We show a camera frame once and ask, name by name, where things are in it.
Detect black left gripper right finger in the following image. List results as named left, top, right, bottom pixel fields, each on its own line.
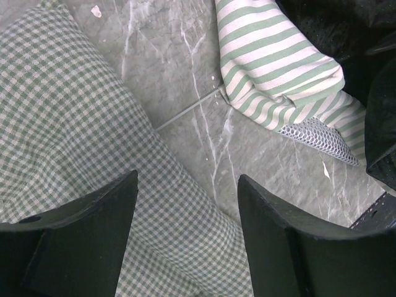
left=238, top=175, right=395, bottom=296

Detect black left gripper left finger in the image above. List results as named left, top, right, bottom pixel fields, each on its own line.
left=1, top=171, right=138, bottom=296

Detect green striped pet tent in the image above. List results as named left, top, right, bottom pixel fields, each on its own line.
left=215, top=0, right=396, bottom=199

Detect green checkered pet cushion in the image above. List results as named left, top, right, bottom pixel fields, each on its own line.
left=1, top=1, right=253, bottom=296

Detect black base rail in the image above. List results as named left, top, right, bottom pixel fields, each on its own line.
left=350, top=193, right=396, bottom=231

